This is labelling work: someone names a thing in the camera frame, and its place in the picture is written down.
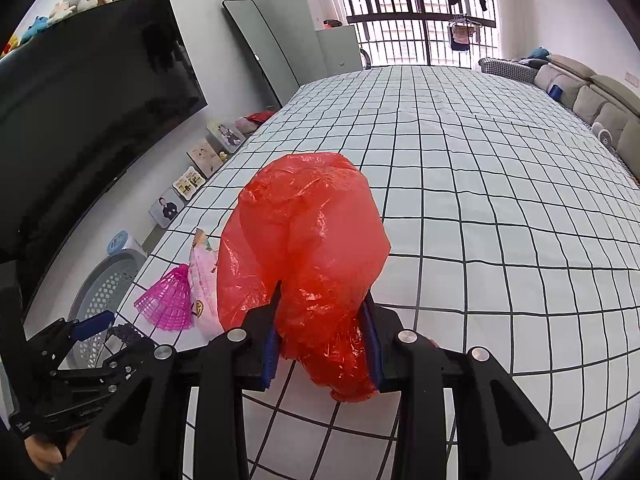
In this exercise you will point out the person's left hand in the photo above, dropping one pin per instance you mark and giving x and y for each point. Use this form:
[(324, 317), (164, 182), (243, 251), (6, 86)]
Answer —
[(45, 455)]

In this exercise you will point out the row of photo frames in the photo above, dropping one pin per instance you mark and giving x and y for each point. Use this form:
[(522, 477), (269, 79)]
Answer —
[(239, 152)]

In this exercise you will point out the leaning standing mirror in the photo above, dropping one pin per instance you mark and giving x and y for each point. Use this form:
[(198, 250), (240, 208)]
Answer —
[(260, 45)]

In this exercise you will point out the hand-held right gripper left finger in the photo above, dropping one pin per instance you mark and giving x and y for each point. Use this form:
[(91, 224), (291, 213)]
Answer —
[(271, 360)]

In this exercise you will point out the dark blue plush on sofa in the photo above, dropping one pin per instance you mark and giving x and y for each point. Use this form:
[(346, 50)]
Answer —
[(539, 53)]

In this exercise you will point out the houndstooth blanket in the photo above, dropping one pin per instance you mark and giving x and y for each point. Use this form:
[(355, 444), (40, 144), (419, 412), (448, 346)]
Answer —
[(505, 67)]

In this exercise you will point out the small white plush toy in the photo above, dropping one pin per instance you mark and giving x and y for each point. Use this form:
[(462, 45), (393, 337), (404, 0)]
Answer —
[(61, 10)]

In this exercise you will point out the pink snack packet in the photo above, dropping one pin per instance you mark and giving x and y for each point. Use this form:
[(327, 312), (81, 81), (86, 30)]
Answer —
[(202, 285)]

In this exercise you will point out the pink plastic mesh cover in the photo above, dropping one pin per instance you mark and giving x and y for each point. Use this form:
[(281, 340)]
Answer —
[(167, 305)]

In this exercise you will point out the beige cartoon photo frame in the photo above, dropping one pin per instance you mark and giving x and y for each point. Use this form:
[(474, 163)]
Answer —
[(202, 156)]

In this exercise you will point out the scalloped yellow photo frame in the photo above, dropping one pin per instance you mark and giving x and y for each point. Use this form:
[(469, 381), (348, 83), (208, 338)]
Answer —
[(187, 185)]

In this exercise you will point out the grey perforated plastic basket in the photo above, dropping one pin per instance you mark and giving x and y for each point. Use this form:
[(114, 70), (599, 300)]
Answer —
[(100, 290)]

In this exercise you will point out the beige grey sofa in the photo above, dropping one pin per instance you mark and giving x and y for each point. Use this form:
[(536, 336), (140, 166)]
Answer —
[(585, 95)]

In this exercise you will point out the blue plush toy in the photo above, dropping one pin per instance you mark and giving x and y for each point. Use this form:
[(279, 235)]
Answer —
[(36, 26)]

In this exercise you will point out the black curved television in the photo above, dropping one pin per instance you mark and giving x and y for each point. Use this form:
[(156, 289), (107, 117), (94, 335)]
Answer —
[(90, 110)]

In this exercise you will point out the grey cabinet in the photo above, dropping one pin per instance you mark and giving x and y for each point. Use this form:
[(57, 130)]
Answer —
[(340, 52)]

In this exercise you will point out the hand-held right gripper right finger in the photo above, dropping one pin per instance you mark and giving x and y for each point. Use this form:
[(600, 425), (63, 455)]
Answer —
[(374, 355)]

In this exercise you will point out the pink plush toy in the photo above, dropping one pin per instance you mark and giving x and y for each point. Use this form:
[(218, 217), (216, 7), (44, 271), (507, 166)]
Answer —
[(245, 124)]

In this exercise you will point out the photo frame with dark figure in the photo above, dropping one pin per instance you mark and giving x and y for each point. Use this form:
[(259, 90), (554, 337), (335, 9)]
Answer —
[(225, 135)]

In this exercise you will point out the portrait photo frame dark suit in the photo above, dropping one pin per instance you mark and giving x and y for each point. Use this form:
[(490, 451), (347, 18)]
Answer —
[(167, 207)]

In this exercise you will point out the red plastic bag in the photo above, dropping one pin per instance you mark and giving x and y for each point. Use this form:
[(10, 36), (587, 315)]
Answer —
[(310, 240)]

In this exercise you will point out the small white device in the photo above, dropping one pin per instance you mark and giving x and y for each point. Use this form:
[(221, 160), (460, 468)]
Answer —
[(603, 134)]

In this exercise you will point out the window security grille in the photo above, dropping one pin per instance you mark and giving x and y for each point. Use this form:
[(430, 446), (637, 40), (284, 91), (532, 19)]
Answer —
[(410, 25)]

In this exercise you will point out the white jar with blue lid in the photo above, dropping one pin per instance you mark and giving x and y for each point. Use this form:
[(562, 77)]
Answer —
[(119, 242)]

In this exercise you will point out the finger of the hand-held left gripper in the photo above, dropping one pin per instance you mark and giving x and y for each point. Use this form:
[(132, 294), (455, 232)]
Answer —
[(127, 337), (92, 324)]

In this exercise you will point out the small hanging drying rack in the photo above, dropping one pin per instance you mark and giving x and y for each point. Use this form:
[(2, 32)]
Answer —
[(462, 35)]

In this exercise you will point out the white wall socket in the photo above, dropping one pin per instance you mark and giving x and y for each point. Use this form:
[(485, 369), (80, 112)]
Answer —
[(632, 79)]

